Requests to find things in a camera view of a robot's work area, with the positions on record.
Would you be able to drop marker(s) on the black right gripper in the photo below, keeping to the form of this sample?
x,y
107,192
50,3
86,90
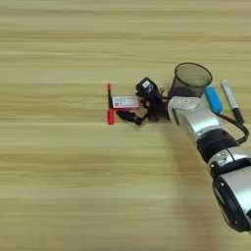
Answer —
x,y
158,109

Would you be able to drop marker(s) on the red and white card box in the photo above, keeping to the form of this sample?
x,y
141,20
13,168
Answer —
x,y
125,102

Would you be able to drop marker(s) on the black pen red cap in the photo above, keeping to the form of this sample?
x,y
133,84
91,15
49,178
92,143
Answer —
x,y
111,117

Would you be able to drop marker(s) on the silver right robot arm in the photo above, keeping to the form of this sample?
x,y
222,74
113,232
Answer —
x,y
196,119

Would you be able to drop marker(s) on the small black box white label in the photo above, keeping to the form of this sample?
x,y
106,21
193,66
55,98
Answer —
x,y
147,86

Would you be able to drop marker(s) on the black mesh pen cup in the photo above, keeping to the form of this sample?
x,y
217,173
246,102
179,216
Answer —
x,y
192,78

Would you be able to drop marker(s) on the blue eraser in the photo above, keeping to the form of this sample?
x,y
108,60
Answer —
x,y
214,99

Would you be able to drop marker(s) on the grey marker black cap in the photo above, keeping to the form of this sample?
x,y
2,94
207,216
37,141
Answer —
x,y
230,96

